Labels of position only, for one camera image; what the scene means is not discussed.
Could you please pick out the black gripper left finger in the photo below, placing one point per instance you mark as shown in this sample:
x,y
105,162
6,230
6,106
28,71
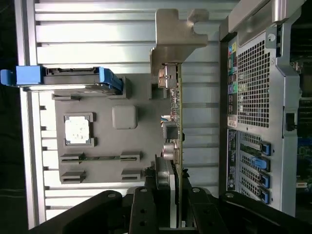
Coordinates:
x,y
83,214

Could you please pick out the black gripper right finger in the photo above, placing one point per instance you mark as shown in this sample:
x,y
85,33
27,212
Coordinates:
x,y
204,214

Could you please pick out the green RAM stick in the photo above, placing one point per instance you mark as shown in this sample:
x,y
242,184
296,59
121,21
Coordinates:
x,y
102,158

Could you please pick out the blue card retainer clip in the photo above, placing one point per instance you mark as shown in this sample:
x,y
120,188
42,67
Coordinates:
x,y
265,196
265,180
260,163
265,149

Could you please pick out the grey parts rack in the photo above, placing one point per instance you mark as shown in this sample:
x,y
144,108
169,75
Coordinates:
x,y
109,141

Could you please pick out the silver CPU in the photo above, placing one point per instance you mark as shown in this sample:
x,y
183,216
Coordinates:
x,y
76,130

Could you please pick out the black case latch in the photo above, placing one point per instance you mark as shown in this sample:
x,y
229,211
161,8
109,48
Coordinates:
x,y
290,122

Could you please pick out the hard disk with blue caddy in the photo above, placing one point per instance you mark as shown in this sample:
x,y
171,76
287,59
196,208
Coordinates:
x,y
70,75

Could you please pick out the open PC case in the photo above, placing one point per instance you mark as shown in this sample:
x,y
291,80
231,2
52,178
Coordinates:
x,y
253,83

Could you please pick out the green motherboard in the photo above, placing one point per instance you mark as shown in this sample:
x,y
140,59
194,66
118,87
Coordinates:
x,y
306,117

